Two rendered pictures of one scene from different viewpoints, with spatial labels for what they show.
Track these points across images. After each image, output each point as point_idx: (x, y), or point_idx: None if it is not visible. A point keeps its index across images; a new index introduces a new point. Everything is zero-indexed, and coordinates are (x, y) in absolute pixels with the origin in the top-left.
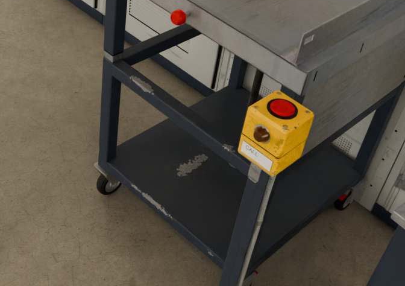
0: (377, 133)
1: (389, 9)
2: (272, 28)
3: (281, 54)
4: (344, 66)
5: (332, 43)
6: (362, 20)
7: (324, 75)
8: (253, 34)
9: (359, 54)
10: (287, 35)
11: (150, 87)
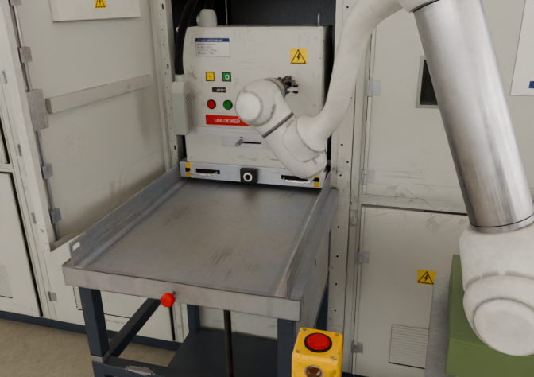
0: (324, 318)
1: (314, 227)
2: (249, 276)
3: (270, 294)
4: (311, 281)
5: (299, 269)
6: (306, 242)
7: (306, 296)
8: (238, 287)
9: (315, 268)
10: (263, 277)
11: (148, 368)
